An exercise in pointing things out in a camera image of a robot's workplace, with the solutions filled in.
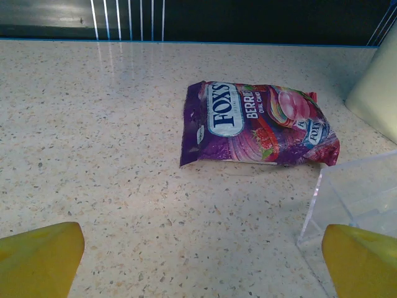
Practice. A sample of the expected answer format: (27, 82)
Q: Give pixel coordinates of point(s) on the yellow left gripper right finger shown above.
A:
(363, 267)

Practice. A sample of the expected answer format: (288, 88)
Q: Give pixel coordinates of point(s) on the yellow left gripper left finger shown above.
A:
(37, 264)

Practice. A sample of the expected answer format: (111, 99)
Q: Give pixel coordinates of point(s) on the clear acrylic box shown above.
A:
(356, 192)

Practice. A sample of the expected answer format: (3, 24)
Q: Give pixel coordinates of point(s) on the cream knife block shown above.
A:
(378, 93)

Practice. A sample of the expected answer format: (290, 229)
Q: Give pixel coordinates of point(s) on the purple Fox's candy bag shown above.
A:
(248, 130)

